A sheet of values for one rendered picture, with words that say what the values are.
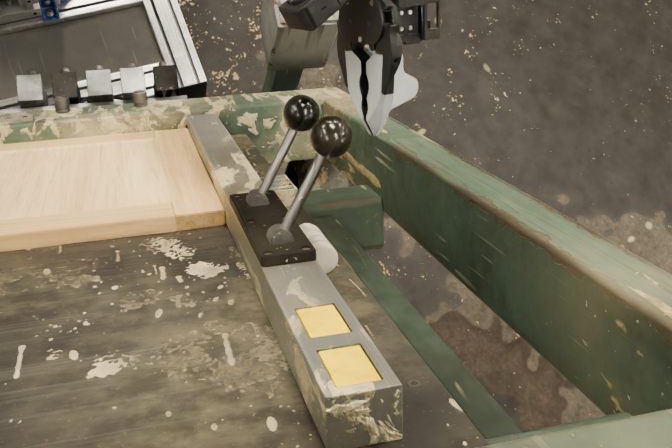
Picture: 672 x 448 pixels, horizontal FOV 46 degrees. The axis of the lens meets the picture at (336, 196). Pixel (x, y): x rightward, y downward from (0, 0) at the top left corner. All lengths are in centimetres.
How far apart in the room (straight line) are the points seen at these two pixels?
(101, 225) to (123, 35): 139
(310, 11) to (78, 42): 155
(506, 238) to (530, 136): 185
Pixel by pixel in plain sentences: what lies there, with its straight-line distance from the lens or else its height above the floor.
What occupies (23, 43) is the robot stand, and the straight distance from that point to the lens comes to 229.
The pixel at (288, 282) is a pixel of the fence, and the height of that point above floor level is 153.
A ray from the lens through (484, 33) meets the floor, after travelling 275.
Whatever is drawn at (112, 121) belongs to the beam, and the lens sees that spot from 139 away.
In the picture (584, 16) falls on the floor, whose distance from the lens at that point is 295.
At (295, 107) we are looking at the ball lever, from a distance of 81.
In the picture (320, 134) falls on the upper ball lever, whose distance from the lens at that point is 70.
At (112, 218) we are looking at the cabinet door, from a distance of 94.
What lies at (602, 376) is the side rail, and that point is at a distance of 68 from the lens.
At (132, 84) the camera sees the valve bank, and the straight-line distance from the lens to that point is 158.
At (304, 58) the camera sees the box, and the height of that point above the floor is 80.
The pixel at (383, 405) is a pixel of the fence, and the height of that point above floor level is 167.
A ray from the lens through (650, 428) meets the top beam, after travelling 38.
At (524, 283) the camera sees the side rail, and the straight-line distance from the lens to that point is 76.
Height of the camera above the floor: 216
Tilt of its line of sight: 67 degrees down
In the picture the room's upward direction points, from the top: 29 degrees clockwise
